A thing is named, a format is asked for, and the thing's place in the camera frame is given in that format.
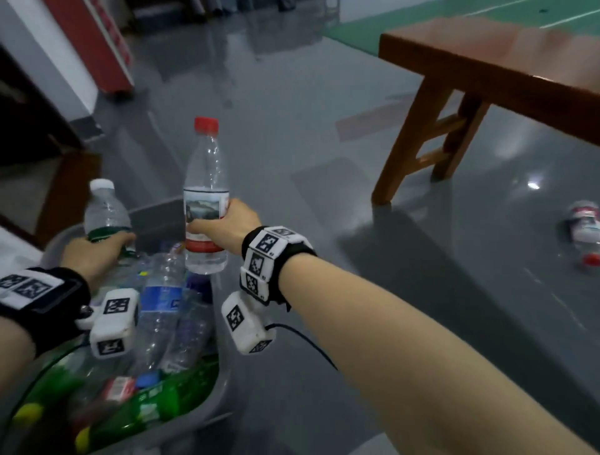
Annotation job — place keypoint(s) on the red-capped landscape-label plastic bottle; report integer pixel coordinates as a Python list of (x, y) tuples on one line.
[(206, 173)]

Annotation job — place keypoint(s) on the white-capped dark-label plastic bottle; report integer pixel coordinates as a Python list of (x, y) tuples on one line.
[(105, 211)]

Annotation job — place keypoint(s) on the person's right hand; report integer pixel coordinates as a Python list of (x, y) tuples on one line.
[(234, 227)]

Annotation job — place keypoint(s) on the pile of assorted plastic bottles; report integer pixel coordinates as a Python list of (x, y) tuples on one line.
[(159, 328)]

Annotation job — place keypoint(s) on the red-capped red-label plastic bottle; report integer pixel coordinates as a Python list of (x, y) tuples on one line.
[(586, 229)]

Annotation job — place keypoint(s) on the person's right forearm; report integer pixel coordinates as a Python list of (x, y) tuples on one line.
[(412, 365)]

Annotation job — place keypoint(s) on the red white cabinet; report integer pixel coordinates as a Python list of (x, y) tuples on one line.
[(94, 47)]

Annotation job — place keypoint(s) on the person's left hand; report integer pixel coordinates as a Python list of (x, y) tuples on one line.
[(96, 258)]

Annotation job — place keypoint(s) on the brown wooden table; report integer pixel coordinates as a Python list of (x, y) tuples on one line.
[(492, 61)]

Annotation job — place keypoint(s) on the grey plastic storage bin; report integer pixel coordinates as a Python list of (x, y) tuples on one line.
[(154, 211)]

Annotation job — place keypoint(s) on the dark door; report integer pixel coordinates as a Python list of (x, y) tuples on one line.
[(23, 117)]

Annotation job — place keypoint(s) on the brown wooden door frame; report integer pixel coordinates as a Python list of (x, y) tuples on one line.
[(70, 197)]

